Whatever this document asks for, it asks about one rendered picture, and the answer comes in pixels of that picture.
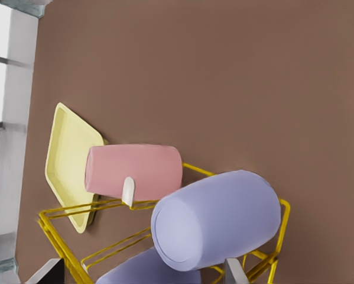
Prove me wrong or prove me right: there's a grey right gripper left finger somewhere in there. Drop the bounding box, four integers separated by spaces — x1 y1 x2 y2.
25 257 66 284

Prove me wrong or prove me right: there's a yellow wire rack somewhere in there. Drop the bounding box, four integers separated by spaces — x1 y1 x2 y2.
36 162 291 284

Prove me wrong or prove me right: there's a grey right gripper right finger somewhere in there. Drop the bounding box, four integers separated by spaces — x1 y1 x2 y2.
225 257 252 284

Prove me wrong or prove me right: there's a lavender cup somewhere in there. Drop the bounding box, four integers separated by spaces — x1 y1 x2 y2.
150 169 282 272
95 246 202 284

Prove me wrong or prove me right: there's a pale yellow rectangular tray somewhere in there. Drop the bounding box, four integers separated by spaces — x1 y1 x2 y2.
44 102 105 234

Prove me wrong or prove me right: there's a pink cup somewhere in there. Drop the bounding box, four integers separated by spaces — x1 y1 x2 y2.
84 143 184 202

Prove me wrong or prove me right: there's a white rounded peg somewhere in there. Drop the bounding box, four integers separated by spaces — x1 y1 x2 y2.
122 176 136 208

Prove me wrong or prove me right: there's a silver frame post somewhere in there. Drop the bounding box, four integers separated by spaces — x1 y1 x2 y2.
0 0 53 20
0 233 21 284

